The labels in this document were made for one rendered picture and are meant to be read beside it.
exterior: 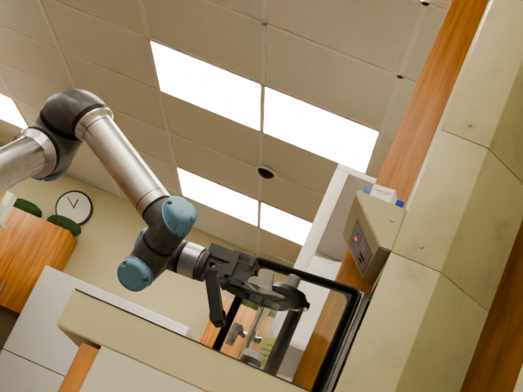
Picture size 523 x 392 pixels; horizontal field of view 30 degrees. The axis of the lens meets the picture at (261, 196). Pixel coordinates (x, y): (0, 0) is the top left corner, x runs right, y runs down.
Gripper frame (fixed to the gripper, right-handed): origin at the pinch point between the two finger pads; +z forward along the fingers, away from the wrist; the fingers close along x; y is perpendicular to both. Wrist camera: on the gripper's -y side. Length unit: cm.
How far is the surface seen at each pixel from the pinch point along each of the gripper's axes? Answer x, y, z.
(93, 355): -114, -33, 7
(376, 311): -6.9, 4.6, 19.7
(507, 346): 34, 17, 48
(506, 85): -5, 63, 28
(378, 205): -7.7, 26.0, 12.1
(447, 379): 5.6, -0.7, 37.5
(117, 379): -114, -34, 10
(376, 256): 0.4, 17.7, 14.7
